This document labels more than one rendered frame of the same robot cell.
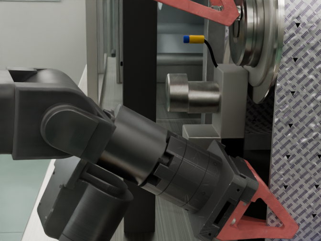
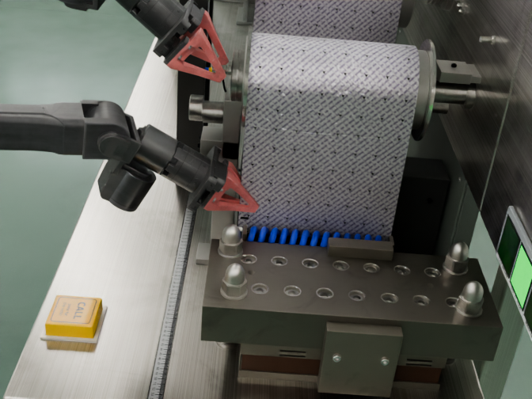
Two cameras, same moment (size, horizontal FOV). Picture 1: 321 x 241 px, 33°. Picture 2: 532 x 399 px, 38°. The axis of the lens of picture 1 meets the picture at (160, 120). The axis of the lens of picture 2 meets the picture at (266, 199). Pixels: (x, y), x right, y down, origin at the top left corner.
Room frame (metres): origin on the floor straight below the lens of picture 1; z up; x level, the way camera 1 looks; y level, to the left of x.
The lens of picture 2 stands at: (-0.53, -0.19, 1.67)
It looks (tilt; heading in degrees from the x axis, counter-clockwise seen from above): 31 degrees down; 3
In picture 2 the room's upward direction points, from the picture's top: 5 degrees clockwise
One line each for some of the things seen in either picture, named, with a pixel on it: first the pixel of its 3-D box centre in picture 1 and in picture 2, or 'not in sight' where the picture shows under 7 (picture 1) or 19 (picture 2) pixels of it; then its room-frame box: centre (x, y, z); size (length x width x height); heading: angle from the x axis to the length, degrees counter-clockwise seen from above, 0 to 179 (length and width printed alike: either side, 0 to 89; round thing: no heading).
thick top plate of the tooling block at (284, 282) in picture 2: not in sight; (346, 297); (0.36, -0.27, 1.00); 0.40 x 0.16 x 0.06; 94
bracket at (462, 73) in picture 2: not in sight; (457, 70); (0.55, -0.39, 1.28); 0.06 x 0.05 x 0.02; 94
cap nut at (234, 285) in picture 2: not in sight; (234, 278); (0.30, -0.12, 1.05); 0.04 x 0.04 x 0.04
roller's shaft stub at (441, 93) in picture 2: not in sight; (448, 92); (0.55, -0.39, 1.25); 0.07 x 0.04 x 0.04; 94
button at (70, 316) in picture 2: not in sight; (74, 316); (0.35, 0.12, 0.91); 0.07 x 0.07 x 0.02; 4
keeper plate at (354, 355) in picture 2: not in sight; (359, 361); (0.27, -0.29, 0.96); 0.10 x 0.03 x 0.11; 94
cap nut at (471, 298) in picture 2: not in sight; (472, 295); (0.33, -0.44, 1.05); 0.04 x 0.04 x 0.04
